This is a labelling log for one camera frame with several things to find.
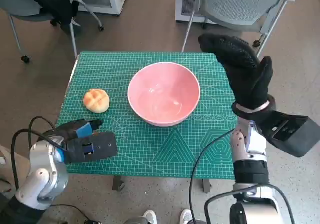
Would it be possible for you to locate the black knitted gloved right hand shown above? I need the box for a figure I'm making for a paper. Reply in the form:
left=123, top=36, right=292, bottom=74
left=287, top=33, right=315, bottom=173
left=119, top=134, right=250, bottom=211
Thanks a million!
left=197, top=33, right=273, bottom=109

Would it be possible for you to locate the black left hand blue tape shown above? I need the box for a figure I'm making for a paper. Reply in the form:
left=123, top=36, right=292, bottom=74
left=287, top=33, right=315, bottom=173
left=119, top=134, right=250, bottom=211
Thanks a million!
left=41, top=118, right=105, bottom=146

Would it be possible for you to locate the round toy bread bun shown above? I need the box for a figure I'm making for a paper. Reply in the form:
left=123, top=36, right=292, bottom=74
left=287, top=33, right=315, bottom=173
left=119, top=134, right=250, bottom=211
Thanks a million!
left=83, top=88, right=111, bottom=114

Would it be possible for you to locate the pink bowl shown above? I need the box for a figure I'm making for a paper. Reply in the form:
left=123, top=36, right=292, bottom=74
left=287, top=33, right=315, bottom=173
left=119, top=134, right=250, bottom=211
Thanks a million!
left=127, top=61, right=201, bottom=127

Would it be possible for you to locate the person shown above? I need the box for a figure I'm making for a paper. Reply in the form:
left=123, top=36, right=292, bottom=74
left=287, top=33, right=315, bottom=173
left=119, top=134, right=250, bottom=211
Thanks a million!
left=24, top=0, right=87, bottom=34
left=0, top=145, right=16, bottom=182

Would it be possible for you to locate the green cutting mat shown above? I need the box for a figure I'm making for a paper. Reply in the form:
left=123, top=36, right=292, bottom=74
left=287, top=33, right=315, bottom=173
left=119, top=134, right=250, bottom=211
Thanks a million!
left=55, top=50, right=238, bottom=179

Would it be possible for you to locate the grey mesh back chair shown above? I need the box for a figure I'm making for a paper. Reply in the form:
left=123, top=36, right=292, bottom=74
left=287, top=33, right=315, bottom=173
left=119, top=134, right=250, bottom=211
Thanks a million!
left=181, top=0, right=305, bottom=58

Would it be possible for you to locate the white shoe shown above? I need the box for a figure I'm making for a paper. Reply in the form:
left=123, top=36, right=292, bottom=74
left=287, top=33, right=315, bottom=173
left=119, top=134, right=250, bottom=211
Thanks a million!
left=143, top=209, right=158, bottom=224
left=180, top=208, right=195, bottom=224

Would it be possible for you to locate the grey blue seat chair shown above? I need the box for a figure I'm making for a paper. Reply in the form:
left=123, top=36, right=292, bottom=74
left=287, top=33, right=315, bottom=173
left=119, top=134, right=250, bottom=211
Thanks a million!
left=0, top=0, right=106, bottom=63

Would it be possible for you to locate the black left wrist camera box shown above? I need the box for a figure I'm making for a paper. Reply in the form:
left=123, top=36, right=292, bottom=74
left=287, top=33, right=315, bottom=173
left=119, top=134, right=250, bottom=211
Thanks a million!
left=65, top=131, right=118, bottom=164

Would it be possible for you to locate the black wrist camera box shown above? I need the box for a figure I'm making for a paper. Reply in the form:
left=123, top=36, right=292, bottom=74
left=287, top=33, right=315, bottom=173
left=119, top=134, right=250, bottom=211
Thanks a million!
left=252, top=110, right=320, bottom=158
left=65, top=131, right=118, bottom=164

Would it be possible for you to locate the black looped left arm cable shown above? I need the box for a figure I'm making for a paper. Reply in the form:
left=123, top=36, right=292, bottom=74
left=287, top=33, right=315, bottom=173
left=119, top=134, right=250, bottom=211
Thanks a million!
left=11, top=116, right=63, bottom=189

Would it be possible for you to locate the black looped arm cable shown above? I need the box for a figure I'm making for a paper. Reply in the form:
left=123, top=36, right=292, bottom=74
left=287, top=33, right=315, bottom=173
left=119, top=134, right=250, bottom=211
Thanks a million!
left=11, top=116, right=63, bottom=189
left=204, top=183, right=297, bottom=224

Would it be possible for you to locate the grey table leg bracket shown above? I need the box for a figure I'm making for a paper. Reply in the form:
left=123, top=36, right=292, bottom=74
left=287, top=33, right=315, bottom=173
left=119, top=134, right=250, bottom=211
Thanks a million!
left=112, top=175, right=126, bottom=191
left=202, top=178, right=213, bottom=193

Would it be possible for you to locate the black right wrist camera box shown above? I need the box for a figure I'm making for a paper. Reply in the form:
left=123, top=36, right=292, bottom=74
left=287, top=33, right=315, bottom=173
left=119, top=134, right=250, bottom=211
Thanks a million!
left=252, top=110, right=320, bottom=158

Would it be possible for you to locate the black floor cable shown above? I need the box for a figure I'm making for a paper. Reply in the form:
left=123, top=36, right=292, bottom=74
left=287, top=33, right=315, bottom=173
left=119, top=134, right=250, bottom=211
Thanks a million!
left=51, top=203, right=87, bottom=224

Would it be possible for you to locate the long black cable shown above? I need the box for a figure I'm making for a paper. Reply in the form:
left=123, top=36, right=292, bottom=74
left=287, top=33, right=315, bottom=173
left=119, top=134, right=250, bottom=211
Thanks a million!
left=189, top=127, right=237, bottom=224

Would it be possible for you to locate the black looped right arm cable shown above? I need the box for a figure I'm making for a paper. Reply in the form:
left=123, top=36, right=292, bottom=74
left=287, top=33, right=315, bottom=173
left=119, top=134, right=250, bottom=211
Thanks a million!
left=204, top=183, right=297, bottom=224

